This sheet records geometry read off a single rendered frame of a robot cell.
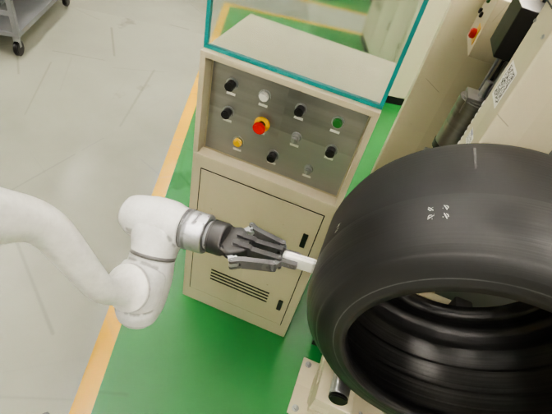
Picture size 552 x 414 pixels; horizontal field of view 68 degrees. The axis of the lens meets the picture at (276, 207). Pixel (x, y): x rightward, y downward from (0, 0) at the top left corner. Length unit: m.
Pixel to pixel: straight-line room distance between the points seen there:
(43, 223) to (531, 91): 0.83
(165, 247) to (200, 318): 1.20
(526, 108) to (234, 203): 1.00
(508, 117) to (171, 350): 1.62
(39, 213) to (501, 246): 0.62
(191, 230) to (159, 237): 0.07
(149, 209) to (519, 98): 0.76
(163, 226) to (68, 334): 1.26
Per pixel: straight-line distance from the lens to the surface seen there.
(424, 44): 4.08
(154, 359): 1.99
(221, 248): 0.87
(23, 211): 0.62
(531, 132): 0.93
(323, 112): 1.28
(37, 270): 2.32
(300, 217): 1.46
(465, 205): 0.65
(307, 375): 2.03
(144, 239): 0.92
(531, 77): 0.89
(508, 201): 0.67
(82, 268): 0.75
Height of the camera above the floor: 1.80
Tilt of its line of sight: 43 degrees down
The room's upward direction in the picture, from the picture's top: 16 degrees clockwise
